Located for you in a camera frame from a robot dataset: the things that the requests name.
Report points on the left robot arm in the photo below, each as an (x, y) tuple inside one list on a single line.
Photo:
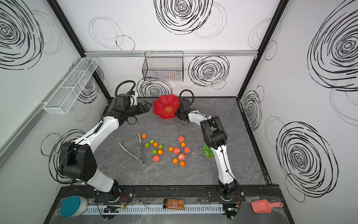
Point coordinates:
[(77, 159)]

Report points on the red peach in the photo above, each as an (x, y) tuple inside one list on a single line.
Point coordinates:
[(156, 158)]

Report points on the white cable duct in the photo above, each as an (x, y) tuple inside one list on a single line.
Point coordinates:
[(153, 209)]

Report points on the black wire basket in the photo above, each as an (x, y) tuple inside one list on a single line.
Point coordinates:
[(164, 65)]

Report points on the white wire shelf basket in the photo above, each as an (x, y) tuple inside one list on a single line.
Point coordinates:
[(71, 86)]

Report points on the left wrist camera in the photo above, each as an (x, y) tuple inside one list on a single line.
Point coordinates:
[(133, 97)]

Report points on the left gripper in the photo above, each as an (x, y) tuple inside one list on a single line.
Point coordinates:
[(146, 109)]

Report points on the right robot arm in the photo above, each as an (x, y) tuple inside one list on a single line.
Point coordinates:
[(215, 137)]

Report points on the pink plastic scoop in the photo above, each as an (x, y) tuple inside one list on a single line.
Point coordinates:
[(263, 206)]

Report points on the green grape bunch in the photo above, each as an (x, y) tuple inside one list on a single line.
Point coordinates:
[(207, 151)]

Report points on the teal lidded container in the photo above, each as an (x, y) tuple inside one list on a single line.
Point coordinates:
[(73, 206)]

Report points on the red flower-shaped bowl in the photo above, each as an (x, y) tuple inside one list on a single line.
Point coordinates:
[(166, 106)]

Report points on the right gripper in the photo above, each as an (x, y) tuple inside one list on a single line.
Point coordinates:
[(178, 113)]

